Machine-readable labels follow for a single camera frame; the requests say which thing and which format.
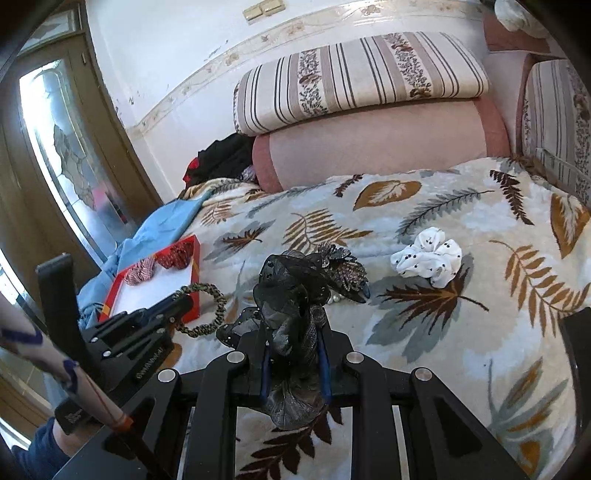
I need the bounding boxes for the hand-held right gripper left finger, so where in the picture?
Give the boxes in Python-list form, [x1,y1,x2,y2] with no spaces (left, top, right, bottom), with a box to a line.
[53,330,278,480]

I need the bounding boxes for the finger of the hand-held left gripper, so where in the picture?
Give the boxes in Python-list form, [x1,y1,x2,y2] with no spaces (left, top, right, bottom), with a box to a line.
[121,294,195,325]
[85,307,195,352]

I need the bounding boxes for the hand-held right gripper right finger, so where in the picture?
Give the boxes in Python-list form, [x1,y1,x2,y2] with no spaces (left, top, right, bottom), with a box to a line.
[316,325,546,480]

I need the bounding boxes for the red cardboard tray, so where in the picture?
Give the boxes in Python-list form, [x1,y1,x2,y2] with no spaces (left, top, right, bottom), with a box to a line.
[98,234,201,324]

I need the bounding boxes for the olive braided hair tie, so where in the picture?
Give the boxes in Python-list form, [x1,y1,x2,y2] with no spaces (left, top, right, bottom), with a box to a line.
[173,282,228,337]

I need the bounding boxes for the black sheer scrunchie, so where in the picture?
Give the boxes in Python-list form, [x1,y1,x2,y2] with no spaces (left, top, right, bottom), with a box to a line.
[216,249,333,429]

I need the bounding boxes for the rhinestone flower hair clip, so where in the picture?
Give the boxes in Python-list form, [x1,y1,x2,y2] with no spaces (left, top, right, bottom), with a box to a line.
[316,242,370,304]

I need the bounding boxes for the white dotted scrunchie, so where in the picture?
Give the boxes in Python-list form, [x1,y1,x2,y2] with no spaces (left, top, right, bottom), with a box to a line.
[390,230,463,286]

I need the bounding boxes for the person's left forearm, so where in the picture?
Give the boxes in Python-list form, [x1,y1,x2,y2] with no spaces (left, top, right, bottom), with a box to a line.
[9,415,86,480]

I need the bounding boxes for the red plaid scrunchie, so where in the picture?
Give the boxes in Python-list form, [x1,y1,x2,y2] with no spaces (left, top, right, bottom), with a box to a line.
[122,258,158,286]

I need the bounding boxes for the red dotted scrunchie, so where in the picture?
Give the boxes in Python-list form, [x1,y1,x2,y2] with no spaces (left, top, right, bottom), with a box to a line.
[156,242,195,269]

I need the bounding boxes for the blue cloth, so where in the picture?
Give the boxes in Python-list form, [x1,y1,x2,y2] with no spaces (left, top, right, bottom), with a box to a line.
[76,189,211,333]

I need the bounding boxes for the white printed stick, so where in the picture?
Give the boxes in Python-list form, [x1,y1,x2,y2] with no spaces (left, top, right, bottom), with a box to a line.
[0,295,132,432]

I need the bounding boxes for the leaf printed blanket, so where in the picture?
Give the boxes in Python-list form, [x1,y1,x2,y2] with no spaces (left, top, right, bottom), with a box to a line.
[171,157,591,480]

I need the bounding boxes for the black clothing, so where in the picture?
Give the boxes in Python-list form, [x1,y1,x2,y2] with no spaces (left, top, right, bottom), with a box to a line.
[196,134,254,188]

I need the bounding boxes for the wooden stained glass door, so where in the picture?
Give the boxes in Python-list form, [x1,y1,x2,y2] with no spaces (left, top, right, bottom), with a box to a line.
[0,9,162,324]

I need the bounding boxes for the pink bolster pillow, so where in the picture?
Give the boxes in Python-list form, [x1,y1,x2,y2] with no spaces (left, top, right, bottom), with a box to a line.
[252,95,511,192]

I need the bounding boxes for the striped floral pillow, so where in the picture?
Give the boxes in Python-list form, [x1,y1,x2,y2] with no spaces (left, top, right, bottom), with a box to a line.
[519,58,591,208]
[232,31,490,137]

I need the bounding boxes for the pink cushion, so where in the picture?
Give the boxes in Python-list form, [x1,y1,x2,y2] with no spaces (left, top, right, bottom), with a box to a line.
[480,11,571,155]

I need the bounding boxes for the white cloth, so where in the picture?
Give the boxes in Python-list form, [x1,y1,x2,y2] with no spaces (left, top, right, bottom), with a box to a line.
[494,0,550,38]

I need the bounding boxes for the dark frame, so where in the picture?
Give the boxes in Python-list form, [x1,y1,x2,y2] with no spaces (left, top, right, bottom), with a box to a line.
[558,307,591,416]

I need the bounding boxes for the wall light switch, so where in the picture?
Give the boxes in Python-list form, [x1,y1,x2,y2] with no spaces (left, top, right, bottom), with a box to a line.
[243,0,286,21]

